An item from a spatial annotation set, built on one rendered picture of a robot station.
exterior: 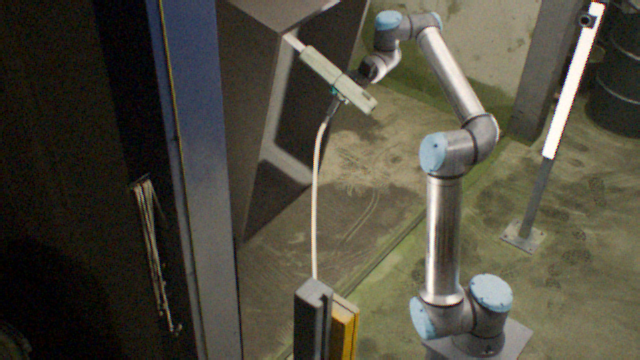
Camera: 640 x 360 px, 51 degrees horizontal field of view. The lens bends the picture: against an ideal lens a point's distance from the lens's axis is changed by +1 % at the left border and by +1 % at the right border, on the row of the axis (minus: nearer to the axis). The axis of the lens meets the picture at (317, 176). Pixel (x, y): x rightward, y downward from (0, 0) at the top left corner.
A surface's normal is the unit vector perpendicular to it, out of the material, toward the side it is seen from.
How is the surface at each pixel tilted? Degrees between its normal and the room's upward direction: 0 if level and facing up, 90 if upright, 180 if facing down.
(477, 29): 90
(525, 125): 90
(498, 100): 90
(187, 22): 90
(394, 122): 0
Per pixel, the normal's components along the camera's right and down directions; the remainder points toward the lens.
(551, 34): -0.62, 0.50
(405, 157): 0.03, -0.76
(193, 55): 0.79, 0.42
